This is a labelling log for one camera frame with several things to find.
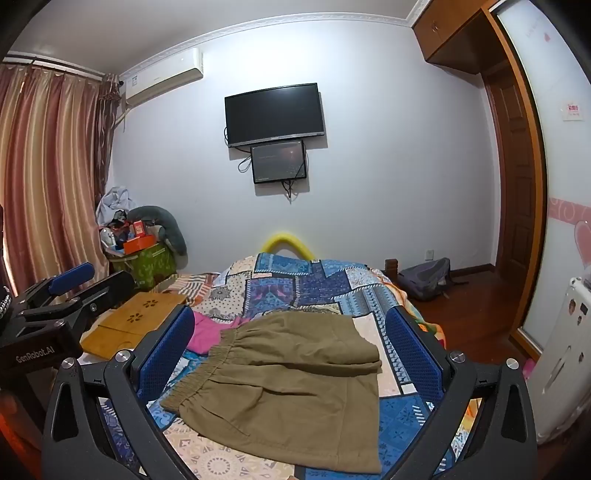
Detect colourful orange-edged blanket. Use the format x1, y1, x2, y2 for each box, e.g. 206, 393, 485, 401
416, 316, 483, 457

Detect blue patchwork bedsheet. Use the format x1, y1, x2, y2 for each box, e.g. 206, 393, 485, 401
81, 251, 462, 480

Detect olive green pants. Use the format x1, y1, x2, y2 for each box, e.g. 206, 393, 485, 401
161, 311, 383, 472

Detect bamboo lap tray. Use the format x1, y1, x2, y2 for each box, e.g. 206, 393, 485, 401
81, 292, 188, 361

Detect white air conditioner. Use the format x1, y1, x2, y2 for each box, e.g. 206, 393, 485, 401
121, 47, 204, 106

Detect grey curved pillow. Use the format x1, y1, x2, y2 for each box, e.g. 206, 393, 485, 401
127, 205, 188, 256

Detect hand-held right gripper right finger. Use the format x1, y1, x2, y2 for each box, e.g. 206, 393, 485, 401
382, 305, 539, 480

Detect green patterned storage box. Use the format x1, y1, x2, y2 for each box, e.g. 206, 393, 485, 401
107, 242, 178, 289

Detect orange box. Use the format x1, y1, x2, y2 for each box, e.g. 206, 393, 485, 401
124, 235, 157, 254

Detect pale clothes pile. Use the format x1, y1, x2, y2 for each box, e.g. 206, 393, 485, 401
96, 186, 137, 227

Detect dark curtain rail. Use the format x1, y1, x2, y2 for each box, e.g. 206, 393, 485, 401
0, 52, 106, 78

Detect pink cloth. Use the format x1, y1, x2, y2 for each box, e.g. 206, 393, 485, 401
186, 310, 252, 356

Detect white plastic appliance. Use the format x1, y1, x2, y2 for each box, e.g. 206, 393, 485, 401
526, 276, 591, 444

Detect grey backpack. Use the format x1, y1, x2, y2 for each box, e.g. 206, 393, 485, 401
398, 257, 469, 302

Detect striped pink curtain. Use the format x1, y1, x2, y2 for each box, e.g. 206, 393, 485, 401
0, 62, 122, 296

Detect brown wooden door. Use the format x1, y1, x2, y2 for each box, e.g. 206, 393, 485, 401
482, 65, 548, 273

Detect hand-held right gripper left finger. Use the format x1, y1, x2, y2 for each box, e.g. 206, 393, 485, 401
41, 305, 197, 480

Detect yellow foam tube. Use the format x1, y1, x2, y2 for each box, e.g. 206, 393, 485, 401
261, 232, 315, 261

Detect brown overhead cabinet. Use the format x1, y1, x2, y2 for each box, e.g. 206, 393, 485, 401
412, 0, 502, 72

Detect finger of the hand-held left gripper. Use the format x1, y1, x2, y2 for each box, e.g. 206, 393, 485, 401
18, 270, 138, 334
16, 261, 97, 311

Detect black wall television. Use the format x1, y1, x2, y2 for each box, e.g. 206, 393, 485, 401
224, 83, 328, 148

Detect small black wall monitor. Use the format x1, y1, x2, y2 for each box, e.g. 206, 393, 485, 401
250, 141, 308, 184

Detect frosted sliding wardrobe door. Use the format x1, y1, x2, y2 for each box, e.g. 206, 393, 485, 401
492, 0, 591, 361

